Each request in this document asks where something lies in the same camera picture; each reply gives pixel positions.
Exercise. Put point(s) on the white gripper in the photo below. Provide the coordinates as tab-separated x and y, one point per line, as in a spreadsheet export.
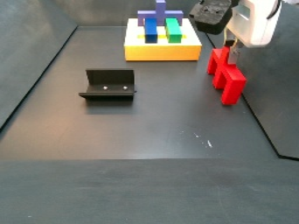
253	25

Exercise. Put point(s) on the red cross-shaped block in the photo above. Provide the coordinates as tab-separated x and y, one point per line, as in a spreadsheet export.
229	78

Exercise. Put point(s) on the yellow wooden base board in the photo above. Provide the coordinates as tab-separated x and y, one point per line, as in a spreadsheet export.
161	51

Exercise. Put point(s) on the green rectangular block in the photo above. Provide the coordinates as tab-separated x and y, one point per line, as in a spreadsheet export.
173	30

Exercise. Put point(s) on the purple cross-shaped block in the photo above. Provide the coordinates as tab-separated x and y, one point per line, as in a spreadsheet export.
159	13

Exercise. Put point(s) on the blue rectangular block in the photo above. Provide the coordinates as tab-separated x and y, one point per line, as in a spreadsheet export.
150	31

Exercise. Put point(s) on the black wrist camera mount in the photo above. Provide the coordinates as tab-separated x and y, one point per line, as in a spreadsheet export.
212	15

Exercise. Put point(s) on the black angled bracket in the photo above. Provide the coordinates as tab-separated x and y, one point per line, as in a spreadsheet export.
110	83

